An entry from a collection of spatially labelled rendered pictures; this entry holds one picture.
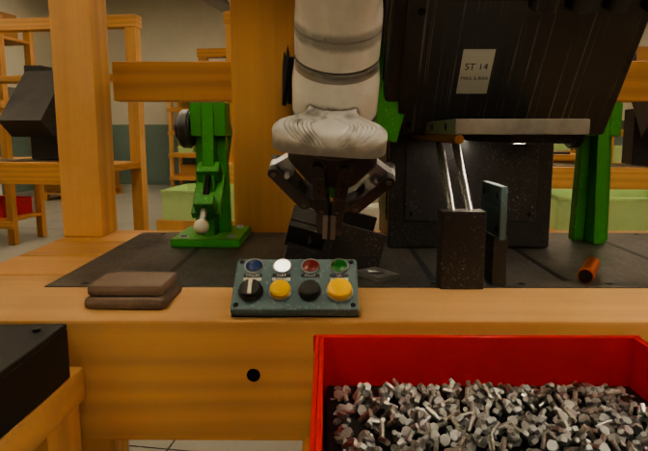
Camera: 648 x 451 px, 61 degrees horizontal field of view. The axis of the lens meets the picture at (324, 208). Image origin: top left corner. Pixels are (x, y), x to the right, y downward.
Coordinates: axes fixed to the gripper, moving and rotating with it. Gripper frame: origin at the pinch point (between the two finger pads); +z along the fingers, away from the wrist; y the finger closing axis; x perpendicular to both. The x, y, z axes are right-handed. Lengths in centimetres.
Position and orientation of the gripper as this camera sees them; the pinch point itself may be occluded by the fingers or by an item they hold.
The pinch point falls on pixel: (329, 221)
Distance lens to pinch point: 58.6
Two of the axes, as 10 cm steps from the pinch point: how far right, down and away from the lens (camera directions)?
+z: -0.2, 7.3, 6.8
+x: -0.9, 6.7, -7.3
